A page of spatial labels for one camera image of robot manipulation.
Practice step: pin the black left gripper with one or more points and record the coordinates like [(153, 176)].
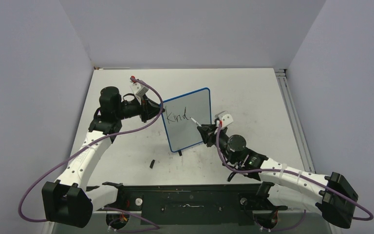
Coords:
[(148, 109)]

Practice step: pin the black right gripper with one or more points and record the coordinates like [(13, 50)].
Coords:
[(205, 130)]

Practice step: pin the white marker pen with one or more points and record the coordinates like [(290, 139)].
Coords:
[(195, 122)]

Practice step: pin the blue framed whiteboard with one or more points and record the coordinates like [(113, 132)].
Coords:
[(181, 131)]

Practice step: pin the black marker cap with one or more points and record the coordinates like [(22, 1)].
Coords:
[(152, 163)]

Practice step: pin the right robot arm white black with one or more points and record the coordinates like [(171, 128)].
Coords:
[(330, 196)]

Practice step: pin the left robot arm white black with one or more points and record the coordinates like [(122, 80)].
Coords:
[(66, 200)]

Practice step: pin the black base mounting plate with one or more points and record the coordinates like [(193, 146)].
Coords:
[(195, 204)]

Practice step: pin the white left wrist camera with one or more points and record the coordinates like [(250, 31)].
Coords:
[(138, 89)]

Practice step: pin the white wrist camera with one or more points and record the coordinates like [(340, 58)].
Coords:
[(223, 119), (138, 89)]

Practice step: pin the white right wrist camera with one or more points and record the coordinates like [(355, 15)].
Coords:
[(223, 119)]

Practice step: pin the aluminium rail right side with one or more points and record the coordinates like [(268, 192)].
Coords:
[(294, 119)]

